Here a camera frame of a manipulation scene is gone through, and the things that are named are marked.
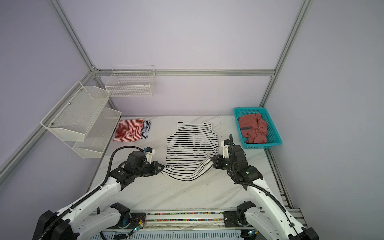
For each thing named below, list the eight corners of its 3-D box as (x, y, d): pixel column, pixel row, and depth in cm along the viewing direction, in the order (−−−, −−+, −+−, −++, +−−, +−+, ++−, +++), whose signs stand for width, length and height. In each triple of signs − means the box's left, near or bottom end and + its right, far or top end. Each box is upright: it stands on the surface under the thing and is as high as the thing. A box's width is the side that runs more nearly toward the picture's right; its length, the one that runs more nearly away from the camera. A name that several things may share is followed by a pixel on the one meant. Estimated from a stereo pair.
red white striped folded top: (115, 143, 106) (111, 138, 101) (123, 124, 117) (120, 119, 112) (140, 143, 106) (137, 138, 101) (145, 124, 117) (143, 119, 112)
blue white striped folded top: (139, 139, 108) (138, 136, 105) (145, 122, 119) (143, 119, 116) (146, 139, 108) (145, 136, 105) (151, 122, 119) (150, 119, 116)
